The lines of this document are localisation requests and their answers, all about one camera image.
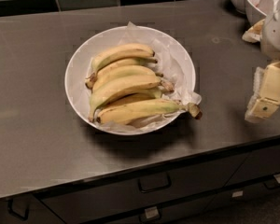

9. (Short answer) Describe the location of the lower dark drawer front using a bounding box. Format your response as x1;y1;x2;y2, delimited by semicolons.
105;175;280;224

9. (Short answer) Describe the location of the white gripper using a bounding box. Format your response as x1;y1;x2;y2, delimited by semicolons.
242;0;280;123

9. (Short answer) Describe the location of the right dark drawer front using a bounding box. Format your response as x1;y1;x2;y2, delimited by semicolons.
227;145;280;186

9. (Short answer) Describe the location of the left dark drawer front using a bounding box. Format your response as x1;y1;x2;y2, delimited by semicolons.
0;194;64;224

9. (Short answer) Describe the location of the yellow banana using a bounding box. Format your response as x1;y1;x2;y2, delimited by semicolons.
85;57;158;89
96;98;202;124
88;75;175;122
92;65;163;91
91;43;155;74

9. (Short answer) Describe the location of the middle dark drawer front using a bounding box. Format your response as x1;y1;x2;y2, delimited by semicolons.
39;154;246;224

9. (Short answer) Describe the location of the large white bowl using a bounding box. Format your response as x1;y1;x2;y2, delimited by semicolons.
63;25;197;137

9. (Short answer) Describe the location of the dark drawer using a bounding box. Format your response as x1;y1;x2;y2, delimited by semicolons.
105;175;280;224
39;154;246;224
0;194;64;224
227;145;280;186

